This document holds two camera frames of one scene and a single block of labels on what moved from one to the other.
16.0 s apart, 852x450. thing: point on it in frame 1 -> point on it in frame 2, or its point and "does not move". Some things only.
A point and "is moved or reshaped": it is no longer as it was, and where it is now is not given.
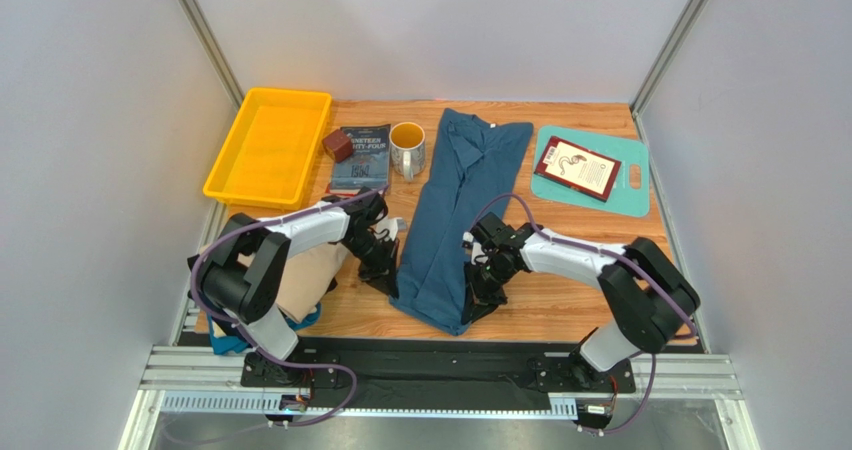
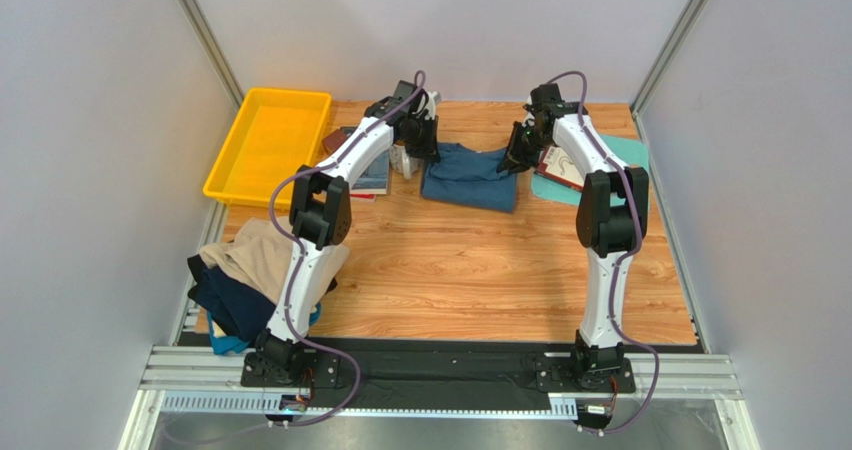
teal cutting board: (630, 191) does not move
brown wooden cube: (338, 144) does not move
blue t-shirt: (472, 160) is moved or reshaped
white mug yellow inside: (407, 141) does not move
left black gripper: (383, 273) -> (430, 149)
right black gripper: (481, 283) -> (519, 147)
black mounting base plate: (434, 373) does not move
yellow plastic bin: (269, 158) does not move
